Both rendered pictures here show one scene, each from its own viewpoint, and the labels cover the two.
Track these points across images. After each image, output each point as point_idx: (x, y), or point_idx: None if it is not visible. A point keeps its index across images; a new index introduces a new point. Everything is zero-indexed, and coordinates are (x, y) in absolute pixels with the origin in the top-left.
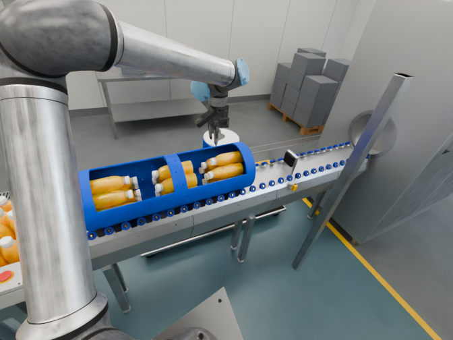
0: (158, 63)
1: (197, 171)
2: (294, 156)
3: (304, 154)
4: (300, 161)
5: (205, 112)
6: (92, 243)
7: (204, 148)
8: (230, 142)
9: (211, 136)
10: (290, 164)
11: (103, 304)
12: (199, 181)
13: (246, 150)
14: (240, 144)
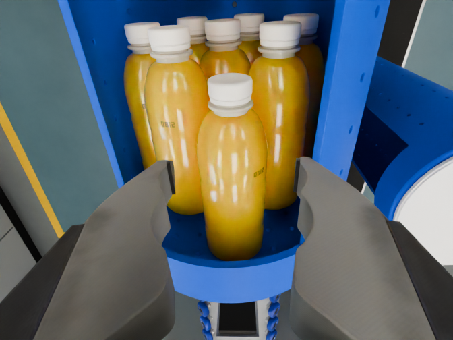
0: None
1: (323, 7)
2: (226, 336)
3: (266, 338)
4: (258, 316)
5: None
6: None
7: (333, 73)
8: (423, 227)
9: (298, 183)
10: (222, 308)
11: None
12: (274, 6)
13: (186, 284)
14: (249, 289)
